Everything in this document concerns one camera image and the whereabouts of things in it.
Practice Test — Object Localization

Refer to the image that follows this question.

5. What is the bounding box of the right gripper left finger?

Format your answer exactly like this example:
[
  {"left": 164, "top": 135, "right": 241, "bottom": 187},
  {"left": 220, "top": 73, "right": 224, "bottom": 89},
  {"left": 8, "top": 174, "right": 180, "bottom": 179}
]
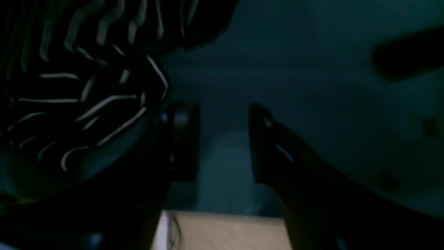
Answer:
[{"left": 1, "top": 102, "right": 201, "bottom": 250}]

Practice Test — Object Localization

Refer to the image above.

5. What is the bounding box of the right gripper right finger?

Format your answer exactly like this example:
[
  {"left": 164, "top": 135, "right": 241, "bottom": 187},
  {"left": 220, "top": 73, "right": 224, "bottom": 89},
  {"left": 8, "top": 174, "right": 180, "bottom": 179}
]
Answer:
[{"left": 248, "top": 103, "right": 443, "bottom": 250}]

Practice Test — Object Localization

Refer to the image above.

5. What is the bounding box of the navy white striped t-shirt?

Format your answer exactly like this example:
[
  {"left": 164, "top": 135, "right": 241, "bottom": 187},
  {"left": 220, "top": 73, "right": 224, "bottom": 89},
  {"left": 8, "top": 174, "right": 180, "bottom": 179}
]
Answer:
[{"left": 1, "top": 0, "right": 238, "bottom": 190}]

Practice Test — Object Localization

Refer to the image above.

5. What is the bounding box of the teal table cloth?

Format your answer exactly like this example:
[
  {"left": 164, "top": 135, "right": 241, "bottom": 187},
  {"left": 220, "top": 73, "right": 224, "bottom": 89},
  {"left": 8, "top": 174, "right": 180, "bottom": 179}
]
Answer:
[{"left": 162, "top": 0, "right": 443, "bottom": 217}]

